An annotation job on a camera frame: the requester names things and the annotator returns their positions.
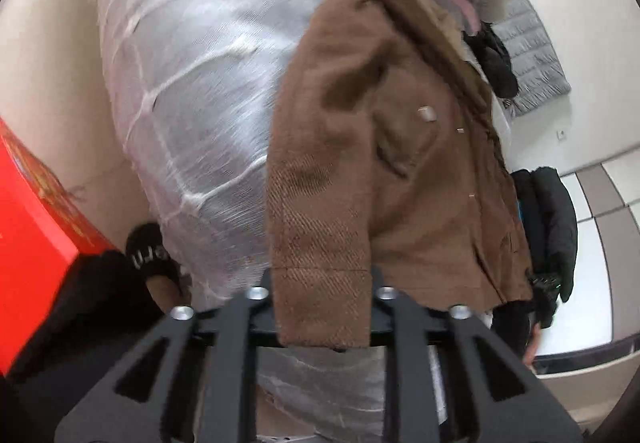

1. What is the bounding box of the grey checked bed sheet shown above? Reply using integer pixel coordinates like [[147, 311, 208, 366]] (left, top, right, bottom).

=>
[[92, 0, 449, 441]]

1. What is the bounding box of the white sliding wardrobe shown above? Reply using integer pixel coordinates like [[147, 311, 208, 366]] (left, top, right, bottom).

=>
[[538, 150, 639, 357]]

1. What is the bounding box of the brown wool coat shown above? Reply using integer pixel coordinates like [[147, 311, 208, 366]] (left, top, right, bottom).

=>
[[266, 0, 532, 348]]

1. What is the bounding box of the black slipper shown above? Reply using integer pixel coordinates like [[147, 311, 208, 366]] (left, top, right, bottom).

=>
[[125, 222, 184, 312]]

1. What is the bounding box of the black jacket on bed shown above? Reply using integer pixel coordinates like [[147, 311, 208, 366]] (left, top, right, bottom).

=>
[[463, 22, 520, 100]]

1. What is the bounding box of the red cardboard box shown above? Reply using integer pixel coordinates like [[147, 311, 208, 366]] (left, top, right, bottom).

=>
[[0, 124, 114, 373]]

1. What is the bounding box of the grey padded headboard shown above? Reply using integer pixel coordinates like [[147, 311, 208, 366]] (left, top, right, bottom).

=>
[[490, 0, 572, 118]]

